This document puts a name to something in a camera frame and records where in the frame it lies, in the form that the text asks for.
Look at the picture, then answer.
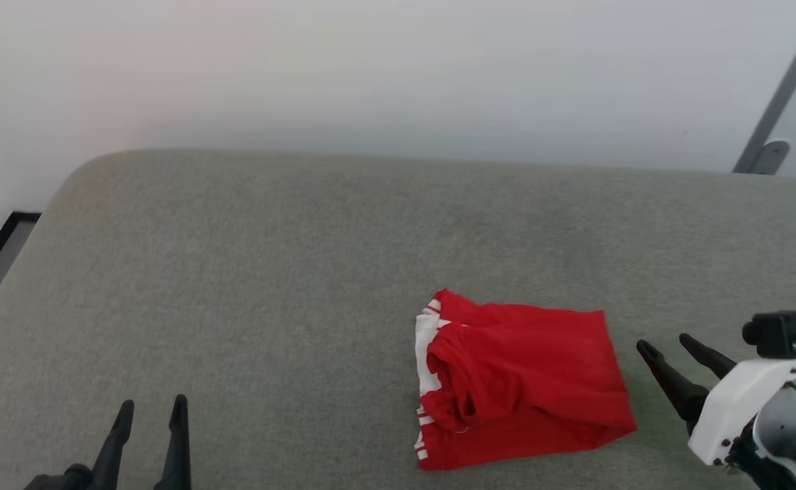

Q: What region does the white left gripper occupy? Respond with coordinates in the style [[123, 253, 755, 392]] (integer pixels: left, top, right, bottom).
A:
[[23, 394, 193, 490]]

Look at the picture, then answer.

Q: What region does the grey metal post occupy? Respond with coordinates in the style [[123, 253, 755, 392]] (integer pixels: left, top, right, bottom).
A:
[[732, 0, 796, 175]]

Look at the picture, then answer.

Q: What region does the grey metal post foot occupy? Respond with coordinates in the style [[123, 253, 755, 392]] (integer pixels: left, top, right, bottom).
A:
[[750, 139, 792, 176]]

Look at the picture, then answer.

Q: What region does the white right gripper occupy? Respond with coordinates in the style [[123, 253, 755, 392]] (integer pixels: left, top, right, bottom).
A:
[[635, 333, 796, 468]]

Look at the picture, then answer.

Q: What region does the red garment with white trim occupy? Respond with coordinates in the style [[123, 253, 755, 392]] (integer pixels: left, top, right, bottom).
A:
[[413, 289, 639, 472]]

